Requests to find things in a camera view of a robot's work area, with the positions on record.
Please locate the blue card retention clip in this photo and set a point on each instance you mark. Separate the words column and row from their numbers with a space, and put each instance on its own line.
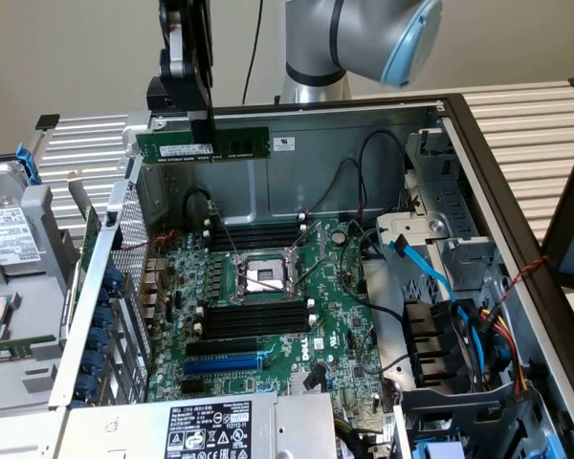
column 98, row 339
column 87, row 385
column 94, row 362
column 115, row 279
column 104, row 317

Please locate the black box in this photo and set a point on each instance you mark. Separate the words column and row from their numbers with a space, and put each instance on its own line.
column 154, row 98

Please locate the open metal PC case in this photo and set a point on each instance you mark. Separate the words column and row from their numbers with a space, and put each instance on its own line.
column 315, row 181

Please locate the green motherboard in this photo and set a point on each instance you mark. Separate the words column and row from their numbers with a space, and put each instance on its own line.
column 335, row 306

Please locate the silver coin battery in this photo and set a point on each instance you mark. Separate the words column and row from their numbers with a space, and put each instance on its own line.
column 338, row 237

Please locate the silver socket cover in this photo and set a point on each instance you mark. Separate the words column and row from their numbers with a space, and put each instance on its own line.
column 321, row 236

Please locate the blue expansion slot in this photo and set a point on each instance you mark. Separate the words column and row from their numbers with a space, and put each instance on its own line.
column 220, row 367

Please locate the dark framed panel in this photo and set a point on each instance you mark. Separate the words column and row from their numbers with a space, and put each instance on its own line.
column 571, row 201

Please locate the grey parts rack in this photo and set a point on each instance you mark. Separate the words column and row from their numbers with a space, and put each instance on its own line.
column 38, row 287

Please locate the thin metal locking lever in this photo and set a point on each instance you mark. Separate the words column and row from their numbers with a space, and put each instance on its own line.
column 268, row 283
column 225, row 229

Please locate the silver USB port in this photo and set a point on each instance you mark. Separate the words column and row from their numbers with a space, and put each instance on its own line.
column 150, row 299
column 149, row 318

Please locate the green RAM stick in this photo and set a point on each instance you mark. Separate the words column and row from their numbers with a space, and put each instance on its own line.
column 5, row 355
column 244, row 143

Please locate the silver power supply with label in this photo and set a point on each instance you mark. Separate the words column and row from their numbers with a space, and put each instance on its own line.
column 124, row 430

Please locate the blue plastic disk bracket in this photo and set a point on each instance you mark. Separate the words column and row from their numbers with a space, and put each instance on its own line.
column 28, row 165

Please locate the silver rear port block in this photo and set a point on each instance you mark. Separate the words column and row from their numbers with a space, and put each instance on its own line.
column 157, row 268
column 152, row 284

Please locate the silver metal disk bay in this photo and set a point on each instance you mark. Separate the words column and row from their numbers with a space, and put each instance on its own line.
column 452, row 205

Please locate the dark grey disk bay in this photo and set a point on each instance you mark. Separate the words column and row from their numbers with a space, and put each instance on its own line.
column 459, row 406

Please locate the green graphics card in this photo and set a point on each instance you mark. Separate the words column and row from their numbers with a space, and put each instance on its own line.
column 92, row 225

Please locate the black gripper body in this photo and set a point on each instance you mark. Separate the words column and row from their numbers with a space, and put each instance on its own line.
column 196, row 57

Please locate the silver finned heat sink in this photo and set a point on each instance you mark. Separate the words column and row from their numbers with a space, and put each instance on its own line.
column 296, row 385

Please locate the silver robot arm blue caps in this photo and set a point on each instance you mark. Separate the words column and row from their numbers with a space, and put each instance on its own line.
column 311, row 38

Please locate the silver CPU socket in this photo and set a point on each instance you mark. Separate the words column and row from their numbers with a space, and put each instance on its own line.
column 263, row 277

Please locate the short black expansion slot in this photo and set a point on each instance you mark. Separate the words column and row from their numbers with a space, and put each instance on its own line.
column 192, row 387

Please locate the long black expansion slot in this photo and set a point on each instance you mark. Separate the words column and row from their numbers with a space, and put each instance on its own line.
column 225, row 348

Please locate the silver hard disk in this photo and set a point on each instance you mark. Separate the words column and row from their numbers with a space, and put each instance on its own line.
column 5, row 229

